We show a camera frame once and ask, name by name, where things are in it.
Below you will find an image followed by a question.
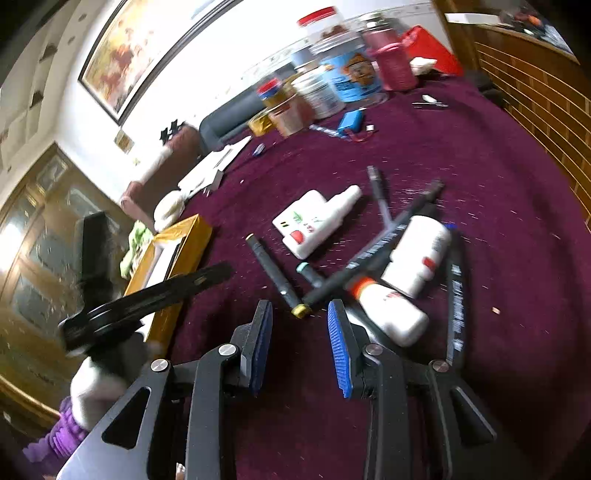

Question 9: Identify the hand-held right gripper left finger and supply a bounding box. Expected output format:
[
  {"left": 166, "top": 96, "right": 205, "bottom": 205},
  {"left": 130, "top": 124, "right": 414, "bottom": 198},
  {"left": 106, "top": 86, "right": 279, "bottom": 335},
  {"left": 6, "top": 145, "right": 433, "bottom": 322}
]
[{"left": 55, "top": 299, "right": 274, "bottom": 480}]

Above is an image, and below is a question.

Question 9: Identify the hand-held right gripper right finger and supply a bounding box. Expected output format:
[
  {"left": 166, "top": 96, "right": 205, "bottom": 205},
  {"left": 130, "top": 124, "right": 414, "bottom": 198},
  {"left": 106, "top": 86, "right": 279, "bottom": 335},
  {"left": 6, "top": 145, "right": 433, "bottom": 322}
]
[{"left": 326, "top": 299, "right": 499, "bottom": 480}]

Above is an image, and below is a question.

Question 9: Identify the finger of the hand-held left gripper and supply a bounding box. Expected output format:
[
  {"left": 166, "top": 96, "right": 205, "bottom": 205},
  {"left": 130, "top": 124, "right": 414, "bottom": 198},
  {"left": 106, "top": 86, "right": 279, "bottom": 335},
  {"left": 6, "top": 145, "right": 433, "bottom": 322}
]
[{"left": 99, "top": 261, "right": 234, "bottom": 324}]

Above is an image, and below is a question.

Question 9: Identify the gold cardboard box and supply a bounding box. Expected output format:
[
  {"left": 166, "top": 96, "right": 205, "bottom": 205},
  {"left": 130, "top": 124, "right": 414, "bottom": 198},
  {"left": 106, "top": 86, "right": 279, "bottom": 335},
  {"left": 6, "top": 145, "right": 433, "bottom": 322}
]
[{"left": 121, "top": 213, "right": 214, "bottom": 344}]

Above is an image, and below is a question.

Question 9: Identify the black marker gold cap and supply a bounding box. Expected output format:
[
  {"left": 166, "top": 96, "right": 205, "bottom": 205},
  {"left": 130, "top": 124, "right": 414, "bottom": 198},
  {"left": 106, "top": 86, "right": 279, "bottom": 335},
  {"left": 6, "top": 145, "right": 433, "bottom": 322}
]
[{"left": 292, "top": 270, "right": 372, "bottom": 319}]

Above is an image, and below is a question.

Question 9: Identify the white bottle orange cap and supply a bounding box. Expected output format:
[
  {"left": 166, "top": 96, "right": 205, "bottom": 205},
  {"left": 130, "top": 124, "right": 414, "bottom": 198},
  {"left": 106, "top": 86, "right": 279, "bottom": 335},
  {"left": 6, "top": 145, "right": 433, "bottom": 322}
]
[{"left": 348, "top": 276, "right": 430, "bottom": 348}]

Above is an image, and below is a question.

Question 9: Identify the black marker yellow tip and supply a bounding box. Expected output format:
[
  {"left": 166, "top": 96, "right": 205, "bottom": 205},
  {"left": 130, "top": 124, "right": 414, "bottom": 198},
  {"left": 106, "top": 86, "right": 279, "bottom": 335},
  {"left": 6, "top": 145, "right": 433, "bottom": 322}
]
[{"left": 245, "top": 233, "right": 301, "bottom": 309}]

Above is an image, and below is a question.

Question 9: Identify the black marker teal cap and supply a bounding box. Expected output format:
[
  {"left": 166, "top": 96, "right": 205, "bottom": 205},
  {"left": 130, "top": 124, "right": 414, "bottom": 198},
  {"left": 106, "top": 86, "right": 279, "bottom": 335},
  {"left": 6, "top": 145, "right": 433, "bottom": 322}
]
[{"left": 295, "top": 261, "right": 328, "bottom": 289}]

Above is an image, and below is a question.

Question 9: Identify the large white plastic bottle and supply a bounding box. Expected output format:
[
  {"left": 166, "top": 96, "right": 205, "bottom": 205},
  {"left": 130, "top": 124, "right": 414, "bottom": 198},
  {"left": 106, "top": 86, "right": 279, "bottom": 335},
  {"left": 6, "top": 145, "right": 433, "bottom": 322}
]
[{"left": 379, "top": 215, "right": 452, "bottom": 298}]

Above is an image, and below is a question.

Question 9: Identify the white glue bottle green print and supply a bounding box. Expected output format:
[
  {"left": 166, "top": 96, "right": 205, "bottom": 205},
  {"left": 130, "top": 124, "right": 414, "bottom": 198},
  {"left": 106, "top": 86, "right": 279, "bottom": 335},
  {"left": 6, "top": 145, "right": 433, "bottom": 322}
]
[{"left": 272, "top": 185, "right": 363, "bottom": 260}]

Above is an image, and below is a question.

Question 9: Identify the black marker blue tip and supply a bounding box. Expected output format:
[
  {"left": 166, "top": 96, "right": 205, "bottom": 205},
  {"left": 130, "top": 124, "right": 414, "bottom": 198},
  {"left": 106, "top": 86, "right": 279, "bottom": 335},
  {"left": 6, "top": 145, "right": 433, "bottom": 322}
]
[{"left": 443, "top": 222, "right": 468, "bottom": 370}]

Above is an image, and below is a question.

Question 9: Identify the black marker white lettering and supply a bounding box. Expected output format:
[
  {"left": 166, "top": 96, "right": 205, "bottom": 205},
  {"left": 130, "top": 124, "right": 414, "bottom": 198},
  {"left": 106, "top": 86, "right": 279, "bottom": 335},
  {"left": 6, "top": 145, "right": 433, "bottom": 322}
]
[{"left": 345, "top": 180, "right": 446, "bottom": 272}]

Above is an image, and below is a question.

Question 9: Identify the clear gel pen black grip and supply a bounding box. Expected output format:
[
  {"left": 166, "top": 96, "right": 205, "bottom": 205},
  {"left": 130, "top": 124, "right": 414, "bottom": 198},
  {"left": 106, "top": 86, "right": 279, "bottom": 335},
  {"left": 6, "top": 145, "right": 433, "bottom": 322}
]
[{"left": 366, "top": 165, "right": 395, "bottom": 229}]

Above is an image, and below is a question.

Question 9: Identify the person's left forearm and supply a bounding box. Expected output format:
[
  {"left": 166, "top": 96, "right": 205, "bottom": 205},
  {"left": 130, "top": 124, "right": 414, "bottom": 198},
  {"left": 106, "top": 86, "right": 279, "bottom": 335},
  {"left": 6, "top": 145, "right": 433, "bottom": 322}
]
[{"left": 23, "top": 397, "right": 88, "bottom": 464}]

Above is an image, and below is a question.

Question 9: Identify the person's left hand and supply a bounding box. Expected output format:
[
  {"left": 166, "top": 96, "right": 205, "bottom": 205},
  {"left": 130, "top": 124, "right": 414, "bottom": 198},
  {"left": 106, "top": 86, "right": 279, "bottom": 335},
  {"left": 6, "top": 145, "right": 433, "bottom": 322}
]
[{"left": 69, "top": 335, "right": 153, "bottom": 428}]

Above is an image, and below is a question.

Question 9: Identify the green packet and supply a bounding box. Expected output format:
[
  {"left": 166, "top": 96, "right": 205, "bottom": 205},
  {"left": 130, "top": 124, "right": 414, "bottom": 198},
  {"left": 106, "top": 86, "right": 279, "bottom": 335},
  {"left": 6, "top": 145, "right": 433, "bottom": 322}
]
[{"left": 120, "top": 220, "right": 155, "bottom": 278}]

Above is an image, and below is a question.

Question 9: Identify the wooden glass door cabinet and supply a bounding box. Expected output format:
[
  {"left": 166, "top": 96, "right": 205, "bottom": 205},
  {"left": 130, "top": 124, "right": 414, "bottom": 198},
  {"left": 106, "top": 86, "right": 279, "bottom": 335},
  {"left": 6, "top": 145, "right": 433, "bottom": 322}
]
[{"left": 0, "top": 143, "right": 134, "bottom": 416}]

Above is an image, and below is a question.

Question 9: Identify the white crumpled cloth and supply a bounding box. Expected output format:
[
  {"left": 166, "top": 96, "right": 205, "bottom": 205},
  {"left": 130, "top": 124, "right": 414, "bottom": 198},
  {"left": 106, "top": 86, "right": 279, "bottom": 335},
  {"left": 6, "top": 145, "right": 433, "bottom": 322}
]
[{"left": 153, "top": 190, "right": 188, "bottom": 232}]

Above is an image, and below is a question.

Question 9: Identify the white paper booklet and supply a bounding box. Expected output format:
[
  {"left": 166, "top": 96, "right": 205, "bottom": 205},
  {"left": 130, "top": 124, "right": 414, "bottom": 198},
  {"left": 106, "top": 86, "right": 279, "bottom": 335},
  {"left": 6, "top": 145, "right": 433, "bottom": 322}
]
[{"left": 178, "top": 135, "right": 254, "bottom": 197}]

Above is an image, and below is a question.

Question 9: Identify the pink brown armchair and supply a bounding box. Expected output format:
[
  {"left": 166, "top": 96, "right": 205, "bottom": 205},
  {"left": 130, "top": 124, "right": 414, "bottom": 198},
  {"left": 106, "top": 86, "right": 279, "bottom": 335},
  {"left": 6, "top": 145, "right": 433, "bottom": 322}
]
[{"left": 119, "top": 124, "right": 206, "bottom": 232}]

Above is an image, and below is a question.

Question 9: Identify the yellow foil packet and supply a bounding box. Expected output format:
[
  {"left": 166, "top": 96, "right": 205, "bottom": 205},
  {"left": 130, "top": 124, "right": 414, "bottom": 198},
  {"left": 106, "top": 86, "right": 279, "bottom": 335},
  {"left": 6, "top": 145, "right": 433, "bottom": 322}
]
[{"left": 248, "top": 111, "right": 278, "bottom": 137}]

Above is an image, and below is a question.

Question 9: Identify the grey sofa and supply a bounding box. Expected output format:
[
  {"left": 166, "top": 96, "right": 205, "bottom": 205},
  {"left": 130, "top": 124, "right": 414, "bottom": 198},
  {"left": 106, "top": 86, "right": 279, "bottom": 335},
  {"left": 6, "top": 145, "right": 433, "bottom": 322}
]
[{"left": 199, "top": 80, "right": 296, "bottom": 144}]

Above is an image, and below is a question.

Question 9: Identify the orange contents jar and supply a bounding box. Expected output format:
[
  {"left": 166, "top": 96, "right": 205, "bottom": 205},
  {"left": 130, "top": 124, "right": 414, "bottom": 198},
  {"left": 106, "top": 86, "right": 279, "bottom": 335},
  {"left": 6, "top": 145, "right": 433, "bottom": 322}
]
[{"left": 268, "top": 99, "right": 315, "bottom": 138}]

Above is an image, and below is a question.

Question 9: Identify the framed painting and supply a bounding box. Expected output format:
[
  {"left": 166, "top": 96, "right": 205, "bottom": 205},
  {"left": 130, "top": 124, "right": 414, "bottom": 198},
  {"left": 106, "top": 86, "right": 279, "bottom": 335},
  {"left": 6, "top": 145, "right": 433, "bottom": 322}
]
[{"left": 78, "top": 0, "right": 245, "bottom": 125}]

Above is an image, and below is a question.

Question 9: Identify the blue lid jar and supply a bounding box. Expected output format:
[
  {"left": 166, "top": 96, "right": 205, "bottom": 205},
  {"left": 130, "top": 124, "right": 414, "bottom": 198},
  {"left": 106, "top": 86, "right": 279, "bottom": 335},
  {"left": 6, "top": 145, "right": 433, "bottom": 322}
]
[{"left": 256, "top": 78, "right": 296, "bottom": 112}]

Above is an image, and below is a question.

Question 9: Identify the blue battery pack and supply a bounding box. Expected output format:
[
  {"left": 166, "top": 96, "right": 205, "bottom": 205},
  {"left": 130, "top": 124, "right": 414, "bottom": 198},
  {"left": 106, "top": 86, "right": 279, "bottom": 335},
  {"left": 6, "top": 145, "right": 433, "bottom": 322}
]
[{"left": 338, "top": 109, "right": 368, "bottom": 137}]

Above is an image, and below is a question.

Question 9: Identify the white lidded tub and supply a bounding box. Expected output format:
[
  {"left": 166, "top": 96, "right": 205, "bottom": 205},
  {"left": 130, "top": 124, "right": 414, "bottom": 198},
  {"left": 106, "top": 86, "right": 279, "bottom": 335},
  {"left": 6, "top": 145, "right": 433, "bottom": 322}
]
[{"left": 292, "top": 67, "right": 346, "bottom": 120}]

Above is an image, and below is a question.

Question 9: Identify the blue cartoon label tub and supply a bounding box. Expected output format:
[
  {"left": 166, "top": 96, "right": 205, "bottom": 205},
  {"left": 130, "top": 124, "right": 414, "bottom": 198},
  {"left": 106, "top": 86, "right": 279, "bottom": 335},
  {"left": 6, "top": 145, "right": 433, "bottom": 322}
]
[{"left": 310, "top": 30, "right": 389, "bottom": 104}]

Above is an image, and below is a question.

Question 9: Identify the red lid clear jar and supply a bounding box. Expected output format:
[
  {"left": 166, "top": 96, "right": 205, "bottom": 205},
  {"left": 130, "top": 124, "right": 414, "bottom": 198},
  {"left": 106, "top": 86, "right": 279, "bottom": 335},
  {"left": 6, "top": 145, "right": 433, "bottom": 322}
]
[{"left": 297, "top": 6, "right": 354, "bottom": 47}]

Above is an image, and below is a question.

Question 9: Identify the pink bottle knitted sleeve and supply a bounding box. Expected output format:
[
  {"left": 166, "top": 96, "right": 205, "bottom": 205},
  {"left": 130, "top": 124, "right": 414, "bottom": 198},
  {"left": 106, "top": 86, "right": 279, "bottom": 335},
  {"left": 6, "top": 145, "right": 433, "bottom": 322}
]
[{"left": 360, "top": 13, "right": 419, "bottom": 92}]

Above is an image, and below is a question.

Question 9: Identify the black bag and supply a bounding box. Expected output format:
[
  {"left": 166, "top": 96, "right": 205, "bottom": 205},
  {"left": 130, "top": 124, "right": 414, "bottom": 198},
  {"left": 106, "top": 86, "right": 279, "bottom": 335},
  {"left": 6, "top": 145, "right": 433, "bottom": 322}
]
[{"left": 471, "top": 69, "right": 506, "bottom": 109}]

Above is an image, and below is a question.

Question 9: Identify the red box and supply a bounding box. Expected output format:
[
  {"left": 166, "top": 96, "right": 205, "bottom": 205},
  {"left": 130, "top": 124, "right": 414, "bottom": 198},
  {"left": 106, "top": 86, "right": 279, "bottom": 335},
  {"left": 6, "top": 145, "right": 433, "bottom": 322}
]
[{"left": 401, "top": 25, "right": 465, "bottom": 77}]

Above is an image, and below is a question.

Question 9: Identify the wooden brick pattern counter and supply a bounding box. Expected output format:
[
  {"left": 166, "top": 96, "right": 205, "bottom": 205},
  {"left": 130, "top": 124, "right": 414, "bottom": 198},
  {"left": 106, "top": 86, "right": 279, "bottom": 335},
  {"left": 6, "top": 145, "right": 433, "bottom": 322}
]
[{"left": 434, "top": 0, "right": 591, "bottom": 232}]

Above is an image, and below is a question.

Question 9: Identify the flat white box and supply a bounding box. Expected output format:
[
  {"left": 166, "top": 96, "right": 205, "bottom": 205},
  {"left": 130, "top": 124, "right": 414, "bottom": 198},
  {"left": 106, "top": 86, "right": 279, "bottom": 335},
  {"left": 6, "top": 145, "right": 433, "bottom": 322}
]
[{"left": 444, "top": 12, "right": 502, "bottom": 24}]

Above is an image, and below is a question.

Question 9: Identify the assorted clutter on counter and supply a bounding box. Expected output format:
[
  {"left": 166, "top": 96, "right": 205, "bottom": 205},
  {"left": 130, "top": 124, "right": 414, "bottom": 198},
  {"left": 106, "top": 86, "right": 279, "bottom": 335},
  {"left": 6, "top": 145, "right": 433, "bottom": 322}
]
[{"left": 499, "top": 0, "right": 578, "bottom": 51}]

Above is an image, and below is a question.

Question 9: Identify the yellow wall plate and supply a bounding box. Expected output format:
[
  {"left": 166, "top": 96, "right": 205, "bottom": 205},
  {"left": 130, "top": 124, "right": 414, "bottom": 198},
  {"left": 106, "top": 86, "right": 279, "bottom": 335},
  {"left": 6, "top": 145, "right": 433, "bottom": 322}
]
[{"left": 113, "top": 129, "right": 136, "bottom": 154}]

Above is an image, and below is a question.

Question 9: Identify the black wall ornament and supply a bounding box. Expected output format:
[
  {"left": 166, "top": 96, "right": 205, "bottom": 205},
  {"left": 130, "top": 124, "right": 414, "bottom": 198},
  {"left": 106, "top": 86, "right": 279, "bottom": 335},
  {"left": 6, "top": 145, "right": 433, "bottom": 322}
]
[{"left": 159, "top": 119, "right": 185, "bottom": 141}]

